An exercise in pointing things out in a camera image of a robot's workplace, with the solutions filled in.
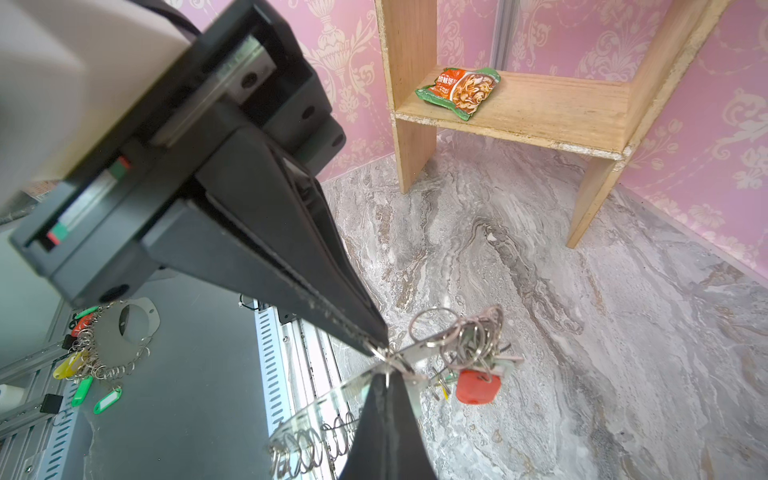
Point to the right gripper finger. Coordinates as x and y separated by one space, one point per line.
388 443

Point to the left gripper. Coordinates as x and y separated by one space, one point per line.
228 140

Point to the spare keyring with coloured tags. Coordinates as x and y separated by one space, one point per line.
107 344

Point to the orange green snack packet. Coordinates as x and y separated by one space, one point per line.
460 91

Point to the wooden two-tier shelf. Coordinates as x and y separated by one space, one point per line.
605 121

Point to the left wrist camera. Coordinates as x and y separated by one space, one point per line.
69 71

